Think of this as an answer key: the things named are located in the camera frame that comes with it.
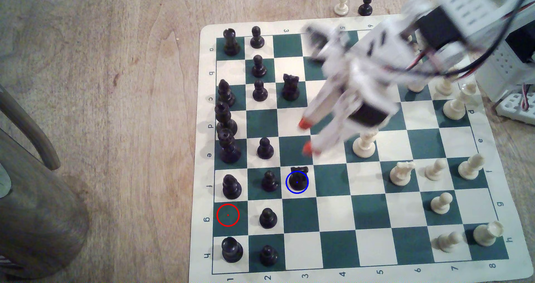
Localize white rook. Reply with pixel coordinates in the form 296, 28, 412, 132
473, 221, 505, 247

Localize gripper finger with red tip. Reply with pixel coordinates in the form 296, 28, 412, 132
302, 112, 360, 157
298, 72, 356, 130

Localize black queen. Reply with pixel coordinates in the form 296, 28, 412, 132
214, 101, 238, 136

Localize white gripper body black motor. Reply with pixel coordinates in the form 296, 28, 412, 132
334, 49, 402, 131

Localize black bishop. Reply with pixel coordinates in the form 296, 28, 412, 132
217, 79, 236, 107
222, 174, 242, 200

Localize white knight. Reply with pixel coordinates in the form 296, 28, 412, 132
390, 161, 416, 187

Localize white king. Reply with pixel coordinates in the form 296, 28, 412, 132
443, 82, 477, 121

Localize white queen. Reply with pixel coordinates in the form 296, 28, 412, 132
352, 129, 378, 158

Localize red white servo wire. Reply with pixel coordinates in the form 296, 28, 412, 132
519, 80, 532, 112

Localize green white chess mat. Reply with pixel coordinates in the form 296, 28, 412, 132
188, 11, 534, 283

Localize white perforated base plate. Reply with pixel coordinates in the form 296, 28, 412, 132
495, 92, 535, 126

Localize black king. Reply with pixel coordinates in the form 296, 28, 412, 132
217, 128, 242, 164

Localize white bishop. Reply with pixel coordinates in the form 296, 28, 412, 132
458, 153, 486, 181
435, 77, 457, 96

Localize black knight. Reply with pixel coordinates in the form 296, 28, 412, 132
281, 74, 301, 101
288, 165, 310, 192

